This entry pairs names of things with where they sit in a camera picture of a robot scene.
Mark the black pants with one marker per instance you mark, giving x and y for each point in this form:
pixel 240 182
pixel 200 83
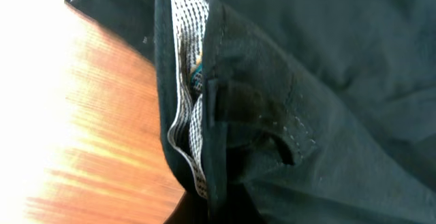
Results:
pixel 291 111

